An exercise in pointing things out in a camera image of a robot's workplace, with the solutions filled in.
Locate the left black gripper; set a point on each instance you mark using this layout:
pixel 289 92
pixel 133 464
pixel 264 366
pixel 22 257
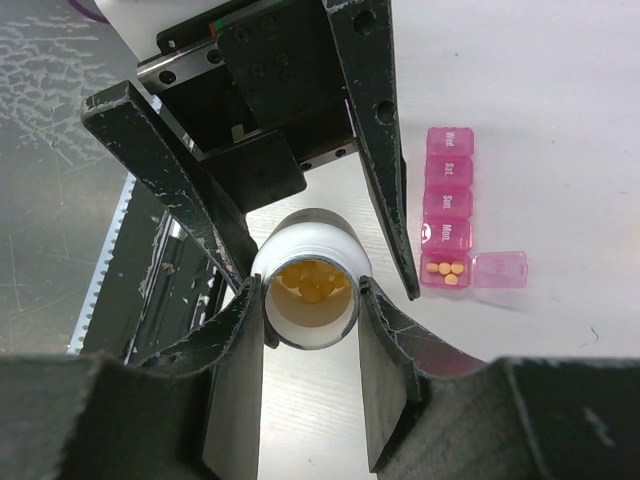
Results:
pixel 258 88

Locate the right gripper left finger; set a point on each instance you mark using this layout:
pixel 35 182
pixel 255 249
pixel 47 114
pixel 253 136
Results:
pixel 190 411

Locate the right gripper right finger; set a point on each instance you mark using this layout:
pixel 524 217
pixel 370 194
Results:
pixel 433 412

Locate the pink pill organizer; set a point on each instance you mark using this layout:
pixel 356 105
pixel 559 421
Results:
pixel 447 206

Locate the white vitamin bottle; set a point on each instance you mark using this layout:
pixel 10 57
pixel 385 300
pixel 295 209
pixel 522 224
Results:
pixel 311 234

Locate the orange pills in organizer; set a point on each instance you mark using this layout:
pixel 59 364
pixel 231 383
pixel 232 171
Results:
pixel 450 272

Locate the orange pills in bottle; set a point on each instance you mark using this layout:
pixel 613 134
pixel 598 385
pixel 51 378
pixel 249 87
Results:
pixel 313 281

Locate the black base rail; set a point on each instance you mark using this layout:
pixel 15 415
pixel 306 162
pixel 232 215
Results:
pixel 158 288

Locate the white cable duct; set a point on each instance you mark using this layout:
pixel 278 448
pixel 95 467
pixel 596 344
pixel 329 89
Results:
pixel 83 322

